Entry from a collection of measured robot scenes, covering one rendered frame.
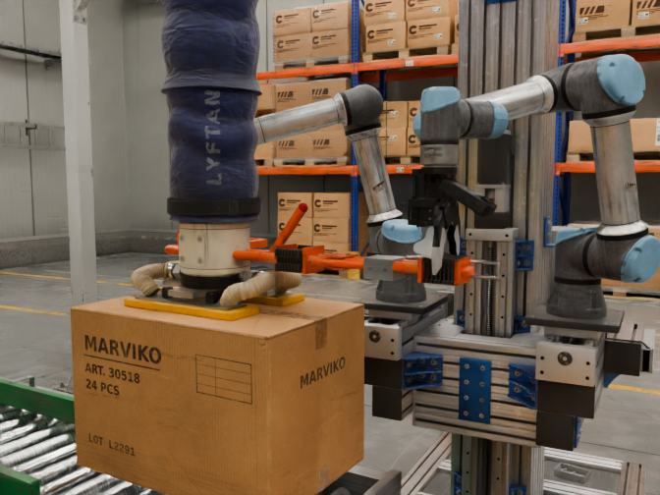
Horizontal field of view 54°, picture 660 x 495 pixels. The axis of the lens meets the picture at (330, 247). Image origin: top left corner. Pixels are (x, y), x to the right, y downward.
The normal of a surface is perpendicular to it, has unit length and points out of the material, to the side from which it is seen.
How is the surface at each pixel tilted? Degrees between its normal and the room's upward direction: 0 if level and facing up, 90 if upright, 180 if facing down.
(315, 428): 90
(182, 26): 80
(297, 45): 89
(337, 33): 90
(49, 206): 90
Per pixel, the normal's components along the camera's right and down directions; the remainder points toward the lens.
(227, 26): 0.55, -0.21
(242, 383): -0.52, 0.09
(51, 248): 0.89, 0.04
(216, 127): 0.31, -0.25
